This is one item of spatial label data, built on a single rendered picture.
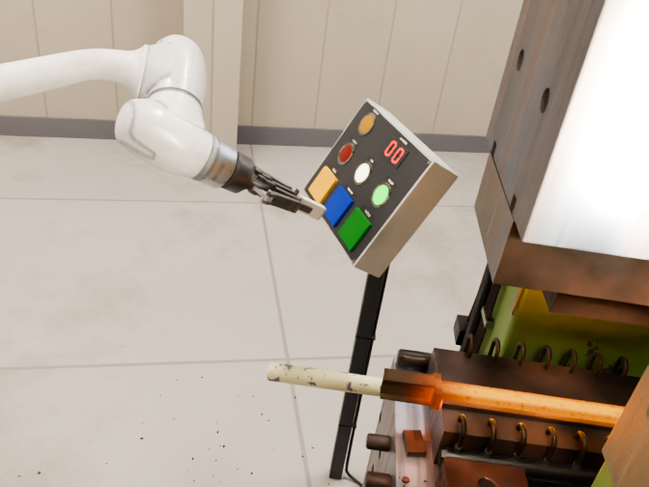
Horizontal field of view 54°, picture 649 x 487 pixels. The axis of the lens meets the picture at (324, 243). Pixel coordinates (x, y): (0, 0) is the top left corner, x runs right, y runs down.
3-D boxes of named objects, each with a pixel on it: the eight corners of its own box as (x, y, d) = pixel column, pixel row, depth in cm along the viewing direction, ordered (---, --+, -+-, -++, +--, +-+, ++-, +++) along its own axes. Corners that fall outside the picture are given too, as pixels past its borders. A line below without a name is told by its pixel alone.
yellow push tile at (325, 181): (317, 205, 151) (335, 179, 149) (307, 189, 157) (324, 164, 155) (323, 207, 152) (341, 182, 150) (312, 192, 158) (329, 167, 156)
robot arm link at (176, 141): (214, 163, 109) (218, 106, 116) (131, 124, 100) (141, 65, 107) (182, 192, 116) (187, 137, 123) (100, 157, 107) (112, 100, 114)
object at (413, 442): (402, 434, 104) (403, 429, 103) (419, 434, 104) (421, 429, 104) (406, 456, 100) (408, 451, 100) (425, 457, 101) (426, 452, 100)
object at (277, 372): (266, 386, 152) (267, 370, 150) (268, 371, 157) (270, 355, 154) (446, 413, 152) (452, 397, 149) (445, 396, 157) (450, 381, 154)
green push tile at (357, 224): (349, 251, 136) (370, 223, 134) (336, 232, 142) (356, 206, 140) (355, 254, 137) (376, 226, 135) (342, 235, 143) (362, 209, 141)
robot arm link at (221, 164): (192, 187, 113) (220, 199, 117) (218, 146, 111) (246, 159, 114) (183, 164, 120) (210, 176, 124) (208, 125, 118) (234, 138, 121)
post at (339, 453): (328, 478, 203) (386, 179, 144) (329, 468, 206) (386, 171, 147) (341, 479, 203) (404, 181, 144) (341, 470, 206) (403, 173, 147)
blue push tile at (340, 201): (332, 227, 143) (351, 201, 141) (321, 210, 149) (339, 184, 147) (338, 229, 144) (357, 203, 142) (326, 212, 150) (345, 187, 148)
